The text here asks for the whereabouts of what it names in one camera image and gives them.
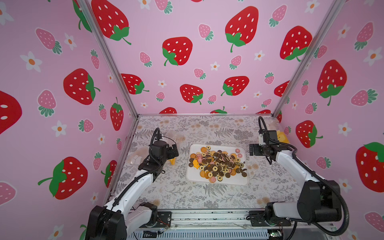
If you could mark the aluminium front rail frame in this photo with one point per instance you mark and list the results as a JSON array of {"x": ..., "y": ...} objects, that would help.
[{"x": 224, "y": 225}]

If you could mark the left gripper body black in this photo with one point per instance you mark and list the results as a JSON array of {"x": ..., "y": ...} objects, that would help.
[{"x": 167, "y": 155}]

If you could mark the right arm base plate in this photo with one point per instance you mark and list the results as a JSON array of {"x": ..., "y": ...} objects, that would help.
[{"x": 259, "y": 218}]

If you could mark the white plastic tray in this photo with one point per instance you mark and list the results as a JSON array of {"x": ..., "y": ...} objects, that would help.
[{"x": 217, "y": 165}]

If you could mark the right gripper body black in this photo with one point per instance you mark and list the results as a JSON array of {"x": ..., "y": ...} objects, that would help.
[{"x": 255, "y": 149}]

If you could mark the ziploc bag yellow duck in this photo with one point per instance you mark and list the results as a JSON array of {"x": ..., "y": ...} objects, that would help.
[{"x": 172, "y": 151}]

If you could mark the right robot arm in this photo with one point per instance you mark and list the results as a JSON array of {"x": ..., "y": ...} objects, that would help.
[{"x": 320, "y": 202}]

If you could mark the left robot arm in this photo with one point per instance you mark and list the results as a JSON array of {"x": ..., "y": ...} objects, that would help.
[{"x": 115, "y": 220}]

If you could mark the ziploc bag with cookies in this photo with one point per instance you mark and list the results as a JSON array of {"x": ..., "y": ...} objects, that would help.
[{"x": 137, "y": 157}]

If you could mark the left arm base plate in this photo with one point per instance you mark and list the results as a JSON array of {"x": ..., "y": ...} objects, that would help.
[{"x": 162, "y": 220}]

